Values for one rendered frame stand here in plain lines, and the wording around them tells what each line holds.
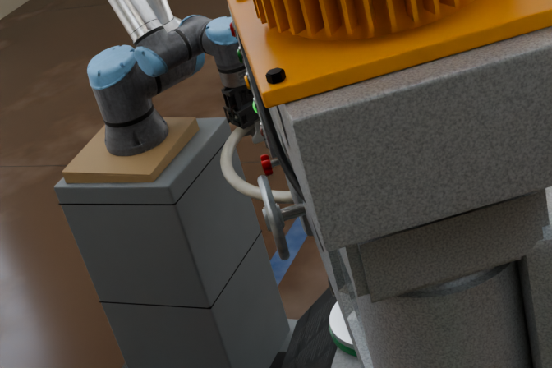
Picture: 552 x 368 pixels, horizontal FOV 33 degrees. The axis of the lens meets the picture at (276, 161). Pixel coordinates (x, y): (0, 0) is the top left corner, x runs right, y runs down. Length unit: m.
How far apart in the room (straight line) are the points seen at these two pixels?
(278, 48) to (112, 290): 2.17
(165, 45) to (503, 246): 1.65
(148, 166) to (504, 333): 1.78
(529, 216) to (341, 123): 0.26
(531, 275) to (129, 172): 1.83
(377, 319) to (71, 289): 3.03
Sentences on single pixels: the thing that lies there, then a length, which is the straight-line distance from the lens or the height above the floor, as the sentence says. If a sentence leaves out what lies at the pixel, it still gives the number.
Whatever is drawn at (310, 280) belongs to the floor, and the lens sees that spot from 3.54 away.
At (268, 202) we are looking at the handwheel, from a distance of 1.54.
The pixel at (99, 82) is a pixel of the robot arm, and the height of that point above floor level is 1.12.
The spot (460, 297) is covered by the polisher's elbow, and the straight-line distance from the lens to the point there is 0.97.
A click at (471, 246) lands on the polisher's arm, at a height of 1.49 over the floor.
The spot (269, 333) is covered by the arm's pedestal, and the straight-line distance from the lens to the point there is 3.16.
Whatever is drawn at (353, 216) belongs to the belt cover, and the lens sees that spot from 0.79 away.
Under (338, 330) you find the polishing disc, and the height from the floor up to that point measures 0.86.
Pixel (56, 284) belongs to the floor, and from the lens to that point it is 4.05.
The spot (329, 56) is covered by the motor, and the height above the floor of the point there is 1.72.
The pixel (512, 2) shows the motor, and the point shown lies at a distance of 0.83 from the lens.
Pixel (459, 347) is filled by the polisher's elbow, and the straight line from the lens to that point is 1.00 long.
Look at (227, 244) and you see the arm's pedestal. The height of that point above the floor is 0.52.
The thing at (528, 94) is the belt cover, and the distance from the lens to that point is 0.79.
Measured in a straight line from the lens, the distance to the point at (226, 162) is 2.40.
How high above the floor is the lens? 2.02
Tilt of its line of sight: 27 degrees down
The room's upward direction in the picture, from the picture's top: 16 degrees counter-clockwise
